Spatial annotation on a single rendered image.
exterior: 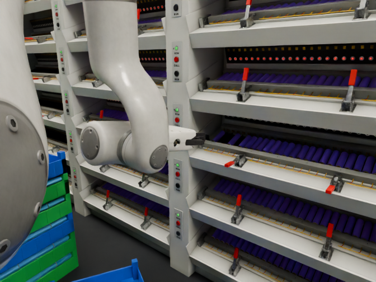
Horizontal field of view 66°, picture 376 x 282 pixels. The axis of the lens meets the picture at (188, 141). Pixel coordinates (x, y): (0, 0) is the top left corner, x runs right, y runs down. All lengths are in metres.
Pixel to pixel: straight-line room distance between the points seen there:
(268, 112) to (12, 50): 0.68
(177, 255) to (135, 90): 0.82
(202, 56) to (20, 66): 0.82
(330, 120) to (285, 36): 0.23
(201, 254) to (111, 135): 0.71
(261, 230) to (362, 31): 0.58
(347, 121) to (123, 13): 0.52
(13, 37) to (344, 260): 0.84
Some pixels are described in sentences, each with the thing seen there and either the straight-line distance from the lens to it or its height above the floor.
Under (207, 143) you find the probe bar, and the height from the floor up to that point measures 0.52.
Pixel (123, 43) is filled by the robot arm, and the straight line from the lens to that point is 0.53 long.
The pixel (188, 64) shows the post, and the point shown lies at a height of 0.78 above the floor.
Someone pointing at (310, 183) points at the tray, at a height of 0.49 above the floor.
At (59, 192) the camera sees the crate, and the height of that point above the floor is 0.34.
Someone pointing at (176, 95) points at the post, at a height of 0.68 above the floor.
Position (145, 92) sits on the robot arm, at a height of 0.74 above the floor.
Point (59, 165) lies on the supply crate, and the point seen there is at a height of 0.43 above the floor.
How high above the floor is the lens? 0.79
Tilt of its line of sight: 16 degrees down
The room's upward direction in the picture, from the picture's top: straight up
